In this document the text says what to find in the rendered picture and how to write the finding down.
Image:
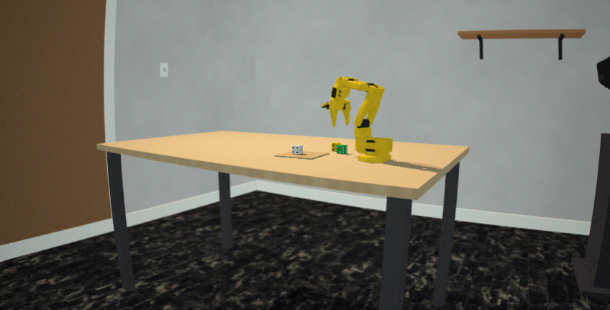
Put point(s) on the brown textured mat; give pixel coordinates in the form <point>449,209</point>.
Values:
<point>304,155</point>

